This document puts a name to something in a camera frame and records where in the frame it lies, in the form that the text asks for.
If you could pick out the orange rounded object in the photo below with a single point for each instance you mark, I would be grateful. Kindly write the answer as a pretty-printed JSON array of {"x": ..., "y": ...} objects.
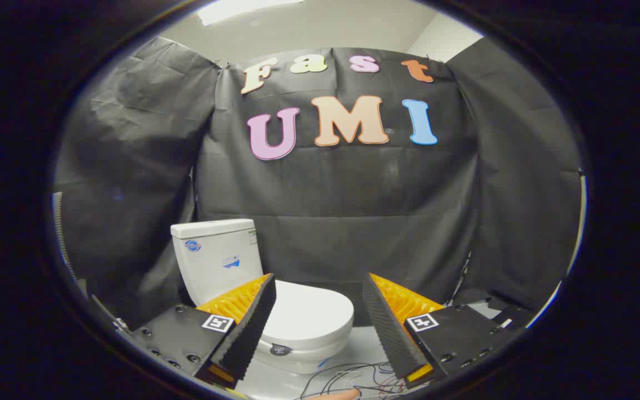
[{"x": 334, "y": 395}]

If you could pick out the black backdrop cloth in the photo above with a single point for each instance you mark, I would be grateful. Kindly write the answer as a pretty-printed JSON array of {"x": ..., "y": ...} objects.
[{"x": 342, "y": 200}]

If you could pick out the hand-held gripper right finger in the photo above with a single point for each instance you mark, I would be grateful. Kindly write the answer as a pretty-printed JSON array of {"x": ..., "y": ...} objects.
[{"x": 384, "y": 328}]

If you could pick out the white toilet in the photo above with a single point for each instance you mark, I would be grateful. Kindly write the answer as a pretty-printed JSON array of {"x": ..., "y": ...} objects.
[{"x": 214, "y": 261}]

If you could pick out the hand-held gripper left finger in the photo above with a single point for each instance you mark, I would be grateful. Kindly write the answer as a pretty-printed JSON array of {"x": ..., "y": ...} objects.
[{"x": 250, "y": 328}]

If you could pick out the white toilet lid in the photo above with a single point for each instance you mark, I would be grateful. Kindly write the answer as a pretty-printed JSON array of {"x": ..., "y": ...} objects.
[{"x": 311, "y": 311}]

